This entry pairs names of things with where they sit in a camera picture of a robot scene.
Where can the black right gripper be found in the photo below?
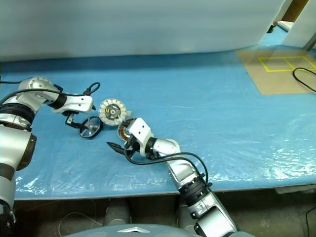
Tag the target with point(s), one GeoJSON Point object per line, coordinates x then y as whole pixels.
{"type": "Point", "coordinates": [132, 146]}

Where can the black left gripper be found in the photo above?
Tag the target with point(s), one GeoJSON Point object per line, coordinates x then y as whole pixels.
{"type": "Point", "coordinates": [70, 117]}

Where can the silver motor stator copper windings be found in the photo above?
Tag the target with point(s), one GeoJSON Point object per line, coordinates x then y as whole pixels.
{"type": "Point", "coordinates": [122, 133]}

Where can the white motor disc with circuit board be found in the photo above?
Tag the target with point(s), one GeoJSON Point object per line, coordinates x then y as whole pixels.
{"type": "Point", "coordinates": [112, 112]}

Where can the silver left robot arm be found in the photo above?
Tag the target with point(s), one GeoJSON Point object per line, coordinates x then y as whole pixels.
{"type": "Point", "coordinates": [37, 86]}

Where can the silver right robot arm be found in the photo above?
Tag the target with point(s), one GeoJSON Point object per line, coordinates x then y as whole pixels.
{"type": "Point", "coordinates": [180, 170]}

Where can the small beige tape piece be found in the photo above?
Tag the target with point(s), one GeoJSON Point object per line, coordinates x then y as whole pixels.
{"type": "Point", "coordinates": [129, 113]}

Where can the grey rounded shape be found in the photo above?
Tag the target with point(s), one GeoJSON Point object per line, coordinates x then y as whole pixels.
{"type": "Point", "coordinates": [118, 213]}
{"type": "Point", "coordinates": [182, 217]}

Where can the grey robot torso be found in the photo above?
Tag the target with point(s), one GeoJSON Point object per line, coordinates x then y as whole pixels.
{"type": "Point", "coordinates": [111, 232]}

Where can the blue plastic table cover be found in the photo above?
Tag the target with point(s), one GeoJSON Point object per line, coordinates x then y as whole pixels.
{"type": "Point", "coordinates": [197, 98]}

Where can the white foam backdrop sheet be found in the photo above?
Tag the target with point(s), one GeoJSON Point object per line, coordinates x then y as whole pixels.
{"type": "Point", "coordinates": [123, 24]}

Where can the brown cardboard sheet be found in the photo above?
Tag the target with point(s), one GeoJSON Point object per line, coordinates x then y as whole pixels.
{"type": "Point", "coordinates": [276, 84]}

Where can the small black clip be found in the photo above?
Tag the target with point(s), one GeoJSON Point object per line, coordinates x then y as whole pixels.
{"type": "Point", "coordinates": [271, 28]}

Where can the white foam piece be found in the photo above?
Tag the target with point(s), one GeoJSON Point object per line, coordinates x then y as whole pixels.
{"type": "Point", "coordinates": [284, 25]}

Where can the white upright panel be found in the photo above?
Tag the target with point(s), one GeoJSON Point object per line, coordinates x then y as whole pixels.
{"type": "Point", "coordinates": [301, 24]}

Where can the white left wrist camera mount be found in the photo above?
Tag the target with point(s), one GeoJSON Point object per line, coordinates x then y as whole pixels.
{"type": "Point", "coordinates": [79, 102]}

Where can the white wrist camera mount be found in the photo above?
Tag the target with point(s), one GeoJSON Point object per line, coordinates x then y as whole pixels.
{"type": "Point", "coordinates": [140, 130]}
{"type": "Point", "coordinates": [79, 102]}

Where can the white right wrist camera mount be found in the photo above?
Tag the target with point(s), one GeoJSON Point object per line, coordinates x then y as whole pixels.
{"type": "Point", "coordinates": [140, 130]}

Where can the aluminium post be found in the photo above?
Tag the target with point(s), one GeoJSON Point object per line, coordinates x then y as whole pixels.
{"type": "Point", "coordinates": [311, 42]}

